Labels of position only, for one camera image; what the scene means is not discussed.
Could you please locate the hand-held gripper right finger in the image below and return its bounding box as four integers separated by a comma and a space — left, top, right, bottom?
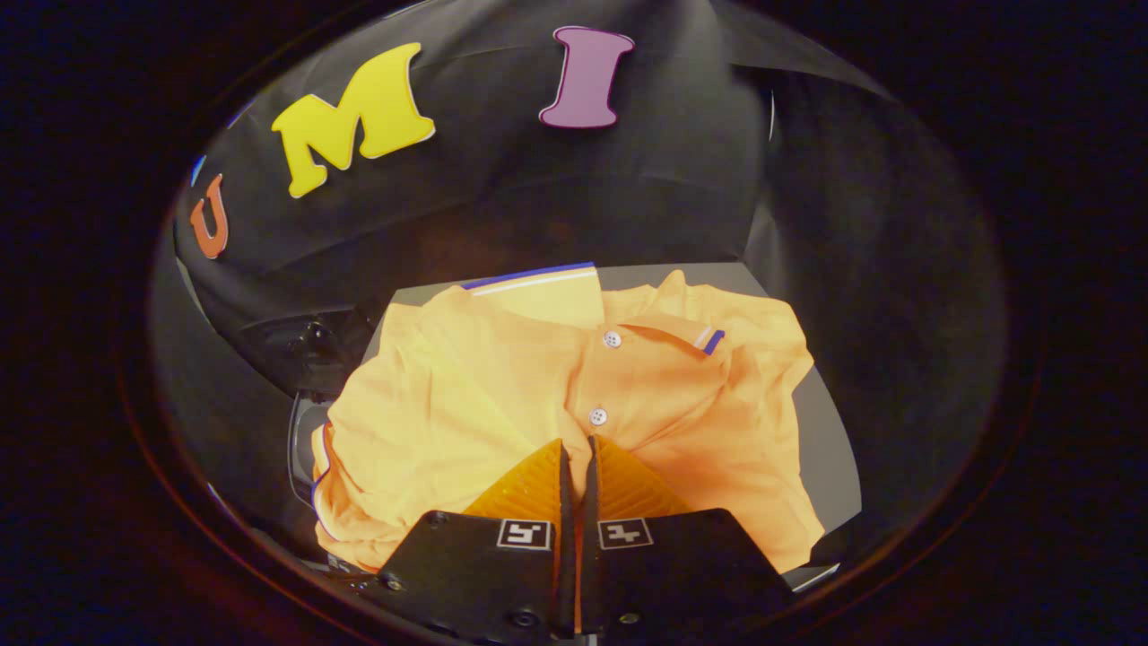
579, 436, 796, 642

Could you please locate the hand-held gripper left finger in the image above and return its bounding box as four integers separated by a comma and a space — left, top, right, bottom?
357, 438, 577, 645

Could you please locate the yellow orange polo shirt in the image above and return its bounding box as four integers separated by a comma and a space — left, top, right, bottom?
309, 262, 826, 575

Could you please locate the dark grey washing machine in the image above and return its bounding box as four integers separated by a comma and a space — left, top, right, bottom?
235, 303, 382, 575

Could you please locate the grey cabinet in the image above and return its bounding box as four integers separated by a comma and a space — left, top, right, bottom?
359, 262, 864, 593

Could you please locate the black backdrop cloth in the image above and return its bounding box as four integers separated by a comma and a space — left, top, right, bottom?
148, 0, 1010, 575

